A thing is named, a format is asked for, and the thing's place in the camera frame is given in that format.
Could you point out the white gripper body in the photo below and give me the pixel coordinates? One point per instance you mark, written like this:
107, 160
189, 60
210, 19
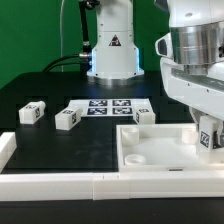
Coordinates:
202, 92

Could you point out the white fiducial marker sheet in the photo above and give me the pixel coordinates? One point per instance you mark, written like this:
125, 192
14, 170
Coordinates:
111, 107

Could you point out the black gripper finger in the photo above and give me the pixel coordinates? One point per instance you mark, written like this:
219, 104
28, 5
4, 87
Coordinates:
218, 140

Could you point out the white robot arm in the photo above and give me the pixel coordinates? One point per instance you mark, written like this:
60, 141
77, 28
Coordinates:
184, 39

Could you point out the white square tabletop part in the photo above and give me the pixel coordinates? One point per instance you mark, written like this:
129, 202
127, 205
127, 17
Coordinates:
164, 147

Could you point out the white left fence piece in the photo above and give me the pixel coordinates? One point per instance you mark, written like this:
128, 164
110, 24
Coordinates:
7, 147

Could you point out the white front fence rail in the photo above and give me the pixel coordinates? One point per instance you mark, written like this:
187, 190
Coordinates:
103, 186

